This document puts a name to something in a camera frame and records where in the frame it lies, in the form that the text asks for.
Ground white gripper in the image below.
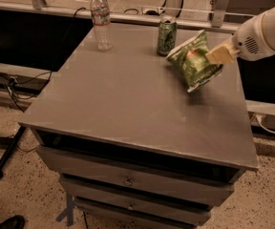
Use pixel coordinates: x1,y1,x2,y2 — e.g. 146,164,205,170
205,13,275,64

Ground green jalapeno chip bag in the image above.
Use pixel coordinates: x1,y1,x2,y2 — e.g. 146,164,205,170
166,30,223,94

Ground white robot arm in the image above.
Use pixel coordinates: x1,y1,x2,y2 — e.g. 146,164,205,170
206,7,275,64

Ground green soda can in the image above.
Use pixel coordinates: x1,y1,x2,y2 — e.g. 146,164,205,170
157,14,177,55

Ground clear plastic water bottle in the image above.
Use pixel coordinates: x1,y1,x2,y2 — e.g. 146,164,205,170
90,0,113,51

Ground grey drawer cabinet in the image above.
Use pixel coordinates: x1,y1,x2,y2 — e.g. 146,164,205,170
17,22,260,229

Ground middle grey drawer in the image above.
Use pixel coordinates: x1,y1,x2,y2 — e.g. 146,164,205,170
58,177,212,226

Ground grey drawer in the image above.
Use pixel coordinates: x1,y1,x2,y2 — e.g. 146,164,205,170
58,177,212,226
36,146,234,206
73,198,197,229

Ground top grey drawer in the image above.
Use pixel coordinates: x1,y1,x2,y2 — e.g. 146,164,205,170
36,146,234,206

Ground bottom grey drawer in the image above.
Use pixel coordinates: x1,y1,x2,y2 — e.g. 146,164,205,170
73,198,197,229

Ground blue tape cross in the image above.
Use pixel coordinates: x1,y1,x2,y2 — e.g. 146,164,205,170
55,194,74,227

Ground black tripod leg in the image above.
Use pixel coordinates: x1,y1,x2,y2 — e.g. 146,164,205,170
0,127,26,179

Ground black shoe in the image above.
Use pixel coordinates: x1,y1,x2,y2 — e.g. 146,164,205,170
0,216,25,229

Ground white cable on right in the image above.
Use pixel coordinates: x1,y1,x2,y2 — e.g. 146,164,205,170
253,113,275,135

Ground black cable on left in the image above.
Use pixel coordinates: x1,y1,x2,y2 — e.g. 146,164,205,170
0,7,88,114

